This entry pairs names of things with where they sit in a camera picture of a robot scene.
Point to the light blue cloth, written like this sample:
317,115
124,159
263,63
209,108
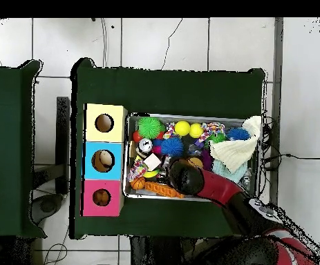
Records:
228,172

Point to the cream knitted cloth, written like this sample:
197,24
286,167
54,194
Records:
234,154

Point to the tan plush toy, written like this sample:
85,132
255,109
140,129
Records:
101,197

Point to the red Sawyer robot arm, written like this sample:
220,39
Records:
220,187

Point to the wooden box with three holes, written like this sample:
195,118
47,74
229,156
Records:
114,165

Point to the clear mesh bin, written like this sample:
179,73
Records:
132,194

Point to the silver drink can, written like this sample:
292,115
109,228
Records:
145,145

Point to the yellow ball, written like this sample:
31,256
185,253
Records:
182,128

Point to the orange plastic block tray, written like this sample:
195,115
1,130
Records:
159,189

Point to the purple bumpy ball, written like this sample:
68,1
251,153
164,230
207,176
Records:
206,160

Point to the colourful patterned cloth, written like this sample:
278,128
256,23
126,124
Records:
210,129

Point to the dark green table cloth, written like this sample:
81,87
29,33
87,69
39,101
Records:
13,165
162,91

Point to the green spiky toy with eyes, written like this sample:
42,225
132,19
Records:
217,138

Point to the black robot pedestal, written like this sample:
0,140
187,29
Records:
154,254

